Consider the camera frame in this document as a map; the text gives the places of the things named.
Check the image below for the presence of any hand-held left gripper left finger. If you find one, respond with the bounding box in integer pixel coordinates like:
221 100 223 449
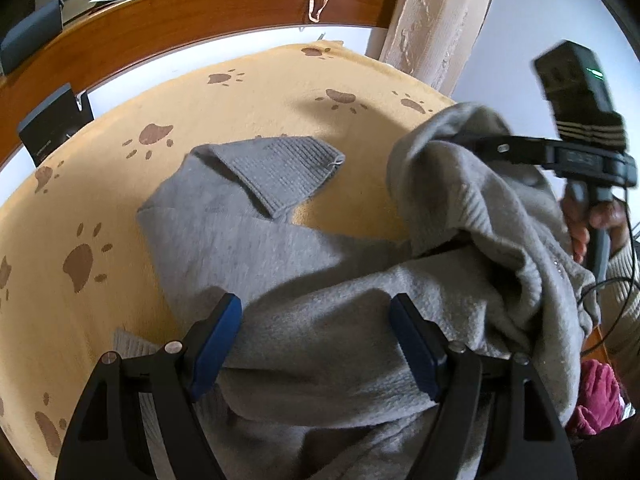
54 292 243 480

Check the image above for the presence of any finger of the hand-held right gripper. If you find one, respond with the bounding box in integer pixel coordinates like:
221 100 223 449
452 132 551 166

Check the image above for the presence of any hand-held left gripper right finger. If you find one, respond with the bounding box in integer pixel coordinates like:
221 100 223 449
389 292 576 480

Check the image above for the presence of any grey knit sweater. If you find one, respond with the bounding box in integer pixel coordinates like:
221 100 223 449
112 102 601 480

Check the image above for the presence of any person's right hand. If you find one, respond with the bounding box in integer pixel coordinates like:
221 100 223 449
560 192 631 264

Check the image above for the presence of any cream embossed curtain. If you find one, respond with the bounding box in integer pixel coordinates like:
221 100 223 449
365 0 506 98

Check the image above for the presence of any magenta cloth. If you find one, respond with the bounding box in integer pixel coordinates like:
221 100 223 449
565 357 626 436

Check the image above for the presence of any person's dark clothing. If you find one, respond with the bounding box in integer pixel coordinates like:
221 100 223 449
565 410 640 480

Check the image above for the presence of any yellow paw print blanket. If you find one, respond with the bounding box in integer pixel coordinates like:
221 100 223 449
0 42 458 480

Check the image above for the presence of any dark open cardboard box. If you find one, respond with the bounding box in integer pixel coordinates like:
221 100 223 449
17 84 95 168

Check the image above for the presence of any dark grey box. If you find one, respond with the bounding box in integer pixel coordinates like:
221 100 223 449
0 0 66 76

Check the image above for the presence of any black cable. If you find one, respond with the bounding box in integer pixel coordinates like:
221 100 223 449
575 185 640 361

